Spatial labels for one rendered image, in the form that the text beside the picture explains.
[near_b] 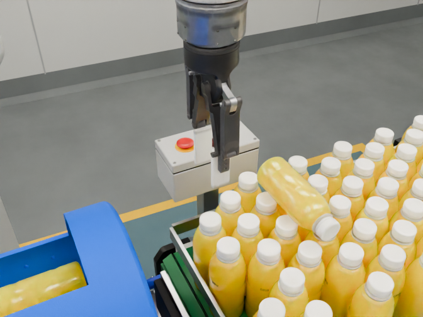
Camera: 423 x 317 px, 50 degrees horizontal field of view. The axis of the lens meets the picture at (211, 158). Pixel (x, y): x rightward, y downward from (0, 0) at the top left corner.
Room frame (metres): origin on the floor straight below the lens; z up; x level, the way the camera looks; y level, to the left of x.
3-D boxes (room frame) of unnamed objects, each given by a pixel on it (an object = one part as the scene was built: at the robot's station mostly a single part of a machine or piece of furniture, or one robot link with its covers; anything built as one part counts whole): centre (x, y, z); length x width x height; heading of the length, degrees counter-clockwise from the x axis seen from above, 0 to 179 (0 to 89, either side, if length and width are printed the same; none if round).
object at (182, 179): (0.78, 0.01, 1.05); 0.20 x 0.10 x 0.10; 116
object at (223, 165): (0.53, -0.02, 1.24); 0.03 x 0.01 x 0.05; 26
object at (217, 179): (0.54, -0.01, 1.22); 0.03 x 0.01 x 0.07; 116
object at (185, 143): (0.76, 0.05, 1.11); 0.04 x 0.04 x 0.01
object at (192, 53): (0.57, 0.00, 1.37); 0.08 x 0.07 x 0.09; 26
